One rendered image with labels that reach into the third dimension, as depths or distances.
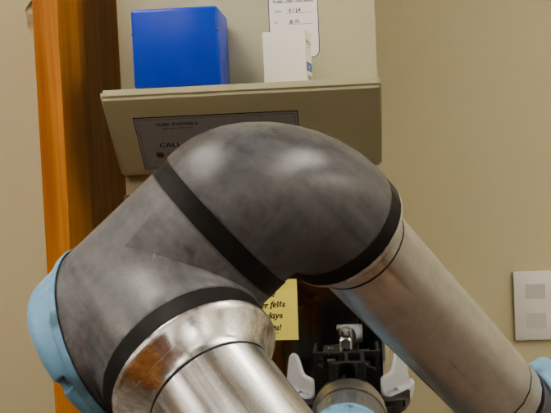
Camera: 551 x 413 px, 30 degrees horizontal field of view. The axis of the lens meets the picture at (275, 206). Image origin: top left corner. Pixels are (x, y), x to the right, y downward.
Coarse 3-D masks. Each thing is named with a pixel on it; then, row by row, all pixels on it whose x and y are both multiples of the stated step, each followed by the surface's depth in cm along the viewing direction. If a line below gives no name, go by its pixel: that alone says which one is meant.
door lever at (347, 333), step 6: (342, 330) 127; (348, 330) 127; (336, 336) 127; (342, 336) 123; (348, 336) 123; (354, 336) 127; (342, 342) 122; (348, 342) 122; (342, 348) 122; (348, 348) 122
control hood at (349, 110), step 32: (128, 96) 117; (160, 96) 117; (192, 96) 117; (224, 96) 117; (256, 96) 116; (288, 96) 116; (320, 96) 116; (352, 96) 116; (128, 128) 120; (320, 128) 120; (352, 128) 120; (128, 160) 124
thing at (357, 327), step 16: (304, 288) 127; (320, 288) 127; (304, 304) 127; (320, 304) 127; (336, 304) 127; (304, 320) 127; (320, 320) 127; (336, 320) 127; (352, 320) 127; (304, 336) 127; (320, 336) 127; (368, 336) 127; (288, 352) 128; (304, 352) 128; (304, 368) 128
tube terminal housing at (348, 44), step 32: (128, 0) 128; (160, 0) 128; (192, 0) 127; (224, 0) 127; (256, 0) 127; (320, 0) 126; (352, 0) 126; (128, 32) 128; (256, 32) 127; (320, 32) 127; (352, 32) 126; (128, 64) 128; (256, 64) 127; (320, 64) 127; (352, 64) 127; (128, 192) 129
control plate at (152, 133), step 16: (256, 112) 118; (272, 112) 118; (288, 112) 118; (144, 128) 120; (160, 128) 120; (176, 128) 120; (192, 128) 120; (208, 128) 120; (144, 144) 122; (160, 144) 122; (176, 144) 122; (144, 160) 124; (160, 160) 124
